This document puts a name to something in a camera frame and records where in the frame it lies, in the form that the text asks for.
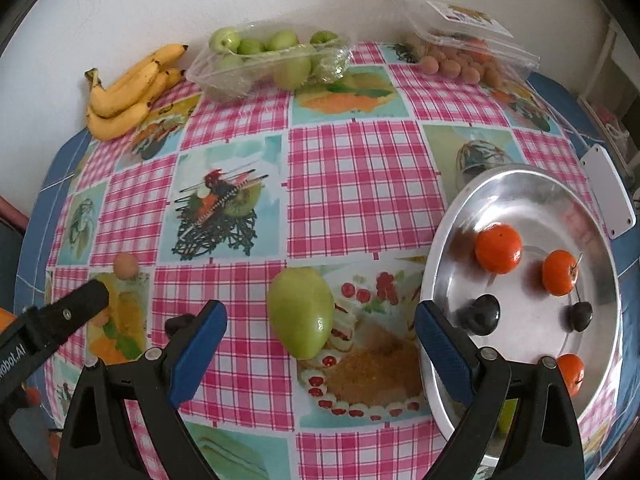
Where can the bag of green fruits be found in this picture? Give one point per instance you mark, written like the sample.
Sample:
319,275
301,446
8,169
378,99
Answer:
225,77

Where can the pile of brown longans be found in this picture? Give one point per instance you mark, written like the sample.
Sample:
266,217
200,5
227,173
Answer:
450,67

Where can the white shelf unit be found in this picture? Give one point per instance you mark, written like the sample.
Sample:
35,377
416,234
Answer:
612,60

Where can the single brown longan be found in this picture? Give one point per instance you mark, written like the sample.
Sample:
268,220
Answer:
125,265
103,319

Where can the pile of small green apples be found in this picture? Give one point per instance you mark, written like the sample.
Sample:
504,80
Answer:
290,70

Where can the pink chair back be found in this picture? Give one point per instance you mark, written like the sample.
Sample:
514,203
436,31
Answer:
10,215

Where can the clear plastic clamshell box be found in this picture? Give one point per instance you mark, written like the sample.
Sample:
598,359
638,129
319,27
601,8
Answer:
500,42

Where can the pink checkered printed tablecloth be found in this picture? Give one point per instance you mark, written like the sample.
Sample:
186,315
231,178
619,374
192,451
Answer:
350,175

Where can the orange mandarin with stem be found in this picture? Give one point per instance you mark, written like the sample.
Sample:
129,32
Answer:
560,272

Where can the white power adapter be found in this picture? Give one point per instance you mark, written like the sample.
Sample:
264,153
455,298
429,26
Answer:
607,190

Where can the large orange mandarin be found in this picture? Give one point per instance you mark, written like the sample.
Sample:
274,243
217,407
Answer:
498,248

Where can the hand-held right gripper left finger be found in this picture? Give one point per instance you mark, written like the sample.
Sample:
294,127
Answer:
197,355

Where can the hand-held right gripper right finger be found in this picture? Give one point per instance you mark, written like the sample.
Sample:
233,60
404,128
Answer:
447,355

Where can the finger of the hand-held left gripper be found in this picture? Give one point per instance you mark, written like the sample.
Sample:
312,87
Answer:
65,315

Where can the small orange mandarin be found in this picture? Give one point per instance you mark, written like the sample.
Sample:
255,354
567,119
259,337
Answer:
572,375

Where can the dark plum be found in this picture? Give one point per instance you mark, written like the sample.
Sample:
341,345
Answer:
579,316
480,314

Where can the green mango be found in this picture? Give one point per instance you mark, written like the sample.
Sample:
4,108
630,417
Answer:
300,312

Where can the round metal tray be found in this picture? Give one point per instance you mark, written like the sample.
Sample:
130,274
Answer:
525,200

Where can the yellow banana bunch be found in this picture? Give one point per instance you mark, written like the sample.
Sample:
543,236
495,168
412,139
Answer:
130,105

